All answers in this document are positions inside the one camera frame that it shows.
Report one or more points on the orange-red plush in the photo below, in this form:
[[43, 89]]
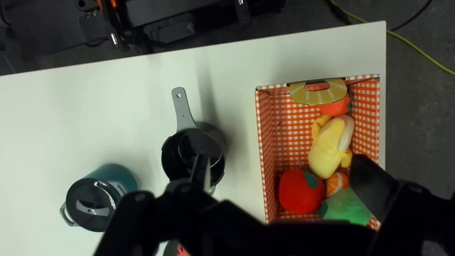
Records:
[[337, 108]]

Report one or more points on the yellow pineapple slice plush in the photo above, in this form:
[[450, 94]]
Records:
[[317, 92]]

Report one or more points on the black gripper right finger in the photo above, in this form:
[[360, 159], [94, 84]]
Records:
[[374, 186]]

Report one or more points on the dark grey pot lid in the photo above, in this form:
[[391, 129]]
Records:
[[90, 205]]

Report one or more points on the green plush fruit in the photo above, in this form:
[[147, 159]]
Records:
[[343, 207]]

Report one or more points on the orange checkered cardboard box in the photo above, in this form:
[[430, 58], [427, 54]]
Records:
[[285, 128]]

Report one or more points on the red tomato plush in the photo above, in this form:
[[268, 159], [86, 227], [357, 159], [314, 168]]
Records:
[[299, 192]]

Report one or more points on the teal blue pot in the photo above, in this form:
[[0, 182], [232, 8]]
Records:
[[118, 176]]

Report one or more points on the yellow banana plush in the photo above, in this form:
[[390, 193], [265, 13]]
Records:
[[329, 146]]

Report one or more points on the small orange plush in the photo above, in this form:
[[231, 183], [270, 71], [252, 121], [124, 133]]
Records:
[[337, 182]]

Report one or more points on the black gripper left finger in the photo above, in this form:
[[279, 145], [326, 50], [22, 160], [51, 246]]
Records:
[[202, 172]]

